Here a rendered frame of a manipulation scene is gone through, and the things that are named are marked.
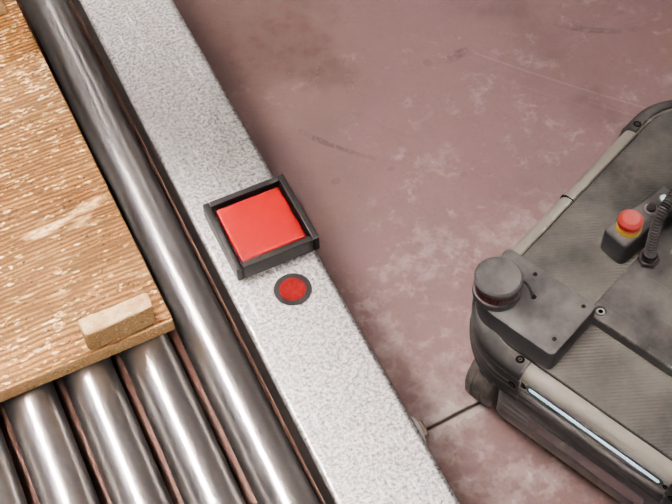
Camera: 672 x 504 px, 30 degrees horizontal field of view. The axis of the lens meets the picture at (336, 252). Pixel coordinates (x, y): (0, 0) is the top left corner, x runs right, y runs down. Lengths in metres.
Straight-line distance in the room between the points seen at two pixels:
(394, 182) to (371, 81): 0.25
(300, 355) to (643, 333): 0.89
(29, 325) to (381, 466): 0.30
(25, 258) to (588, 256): 1.04
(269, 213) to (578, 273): 0.89
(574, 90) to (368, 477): 1.57
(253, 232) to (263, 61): 1.42
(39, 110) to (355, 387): 0.39
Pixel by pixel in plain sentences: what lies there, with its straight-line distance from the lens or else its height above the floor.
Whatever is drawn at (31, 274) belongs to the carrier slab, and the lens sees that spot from 1.06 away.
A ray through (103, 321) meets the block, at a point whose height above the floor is 0.96.
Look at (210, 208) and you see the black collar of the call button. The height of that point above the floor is 0.93.
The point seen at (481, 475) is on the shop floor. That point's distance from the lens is 1.97.
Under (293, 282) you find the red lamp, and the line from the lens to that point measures 1.05.
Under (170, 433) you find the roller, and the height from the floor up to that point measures 0.92.
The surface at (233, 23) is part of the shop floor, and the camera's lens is 2.54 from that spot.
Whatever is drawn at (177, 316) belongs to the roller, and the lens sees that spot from 1.04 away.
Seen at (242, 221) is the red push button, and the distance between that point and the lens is 1.07.
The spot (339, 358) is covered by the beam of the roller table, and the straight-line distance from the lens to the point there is 1.01.
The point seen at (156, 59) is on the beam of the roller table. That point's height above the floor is 0.92.
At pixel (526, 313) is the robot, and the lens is 1.79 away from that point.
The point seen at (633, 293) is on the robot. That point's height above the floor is 0.26.
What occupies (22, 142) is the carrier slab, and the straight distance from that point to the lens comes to 1.15.
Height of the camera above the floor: 1.79
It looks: 55 degrees down
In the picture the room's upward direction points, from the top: 2 degrees counter-clockwise
